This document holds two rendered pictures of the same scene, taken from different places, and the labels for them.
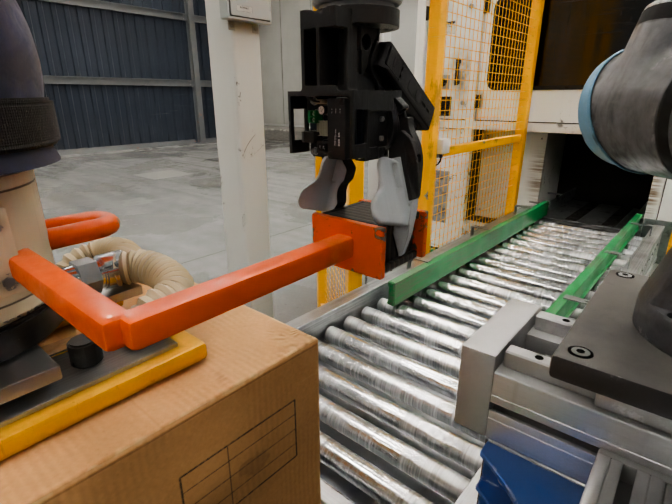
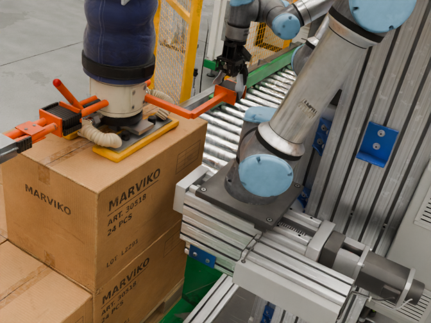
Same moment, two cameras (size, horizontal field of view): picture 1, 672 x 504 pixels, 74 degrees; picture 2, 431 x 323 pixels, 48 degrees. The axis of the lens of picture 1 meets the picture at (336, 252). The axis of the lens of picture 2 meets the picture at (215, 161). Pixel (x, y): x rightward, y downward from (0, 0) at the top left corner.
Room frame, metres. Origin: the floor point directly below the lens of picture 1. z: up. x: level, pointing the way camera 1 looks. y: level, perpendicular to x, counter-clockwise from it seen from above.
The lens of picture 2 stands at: (-1.10, 0.40, 1.77)
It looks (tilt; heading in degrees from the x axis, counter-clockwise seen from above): 32 degrees down; 345
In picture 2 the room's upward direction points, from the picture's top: 10 degrees clockwise
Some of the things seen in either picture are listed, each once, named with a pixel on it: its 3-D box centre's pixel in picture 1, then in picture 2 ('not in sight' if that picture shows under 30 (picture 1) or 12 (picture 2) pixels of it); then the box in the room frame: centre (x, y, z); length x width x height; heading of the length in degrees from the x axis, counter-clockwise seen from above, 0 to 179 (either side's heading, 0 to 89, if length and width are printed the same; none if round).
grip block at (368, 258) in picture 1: (370, 235); (230, 91); (0.44, -0.04, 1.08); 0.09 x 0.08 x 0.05; 50
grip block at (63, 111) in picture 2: not in sight; (60, 118); (0.18, 0.52, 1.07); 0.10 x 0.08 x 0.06; 50
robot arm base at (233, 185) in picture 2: not in sight; (255, 172); (-0.09, 0.01, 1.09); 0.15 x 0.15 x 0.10
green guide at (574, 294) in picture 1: (613, 263); not in sight; (1.61, -1.08, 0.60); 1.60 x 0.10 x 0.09; 139
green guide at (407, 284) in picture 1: (481, 236); (264, 66); (1.96, -0.68, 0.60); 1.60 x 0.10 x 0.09; 139
